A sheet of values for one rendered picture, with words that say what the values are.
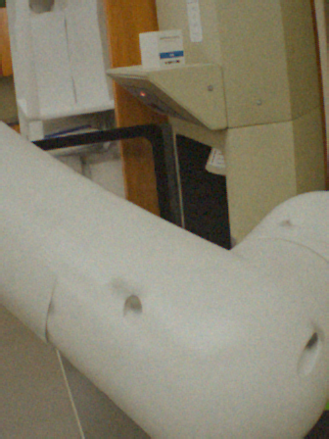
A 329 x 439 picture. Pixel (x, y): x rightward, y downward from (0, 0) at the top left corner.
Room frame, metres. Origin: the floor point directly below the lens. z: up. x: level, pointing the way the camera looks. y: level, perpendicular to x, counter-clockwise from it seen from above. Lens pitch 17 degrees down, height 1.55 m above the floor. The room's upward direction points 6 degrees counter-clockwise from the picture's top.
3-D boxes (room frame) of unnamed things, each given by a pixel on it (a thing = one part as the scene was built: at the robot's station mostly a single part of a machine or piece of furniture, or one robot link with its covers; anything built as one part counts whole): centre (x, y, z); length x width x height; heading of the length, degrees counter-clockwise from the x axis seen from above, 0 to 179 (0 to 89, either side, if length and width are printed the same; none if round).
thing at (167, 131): (1.17, -0.02, 1.19); 0.03 x 0.02 x 0.39; 15
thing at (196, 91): (1.02, -0.01, 1.46); 0.32 x 0.11 x 0.10; 15
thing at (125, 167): (1.16, 0.14, 1.19); 0.30 x 0.01 x 0.40; 96
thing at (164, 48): (0.97, -0.03, 1.54); 0.05 x 0.05 x 0.06; 33
